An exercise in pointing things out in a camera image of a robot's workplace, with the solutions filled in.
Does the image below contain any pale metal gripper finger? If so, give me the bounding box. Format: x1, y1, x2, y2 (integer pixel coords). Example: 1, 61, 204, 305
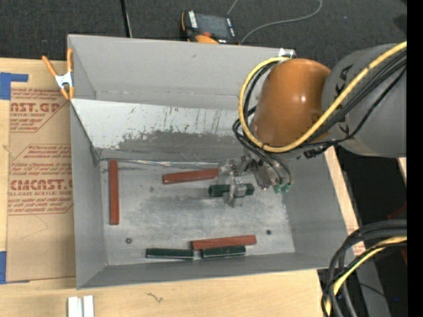
218, 158, 247, 179
223, 176, 249, 208

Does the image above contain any dark green block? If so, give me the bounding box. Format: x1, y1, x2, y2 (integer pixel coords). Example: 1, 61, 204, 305
145, 248, 196, 261
208, 183, 256, 198
200, 244, 247, 260

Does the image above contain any grey metal bin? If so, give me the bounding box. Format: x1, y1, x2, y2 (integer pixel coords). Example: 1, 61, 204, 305
67, 34, 352, 291

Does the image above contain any red-brown flat block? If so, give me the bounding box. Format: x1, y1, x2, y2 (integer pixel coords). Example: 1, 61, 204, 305
108, 159, 120, 226
161, 167, 220, 186
190, 234, 258, 252

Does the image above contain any brown cardboard board red print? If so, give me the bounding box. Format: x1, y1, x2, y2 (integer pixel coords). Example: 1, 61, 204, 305
0, 57, 77, 284

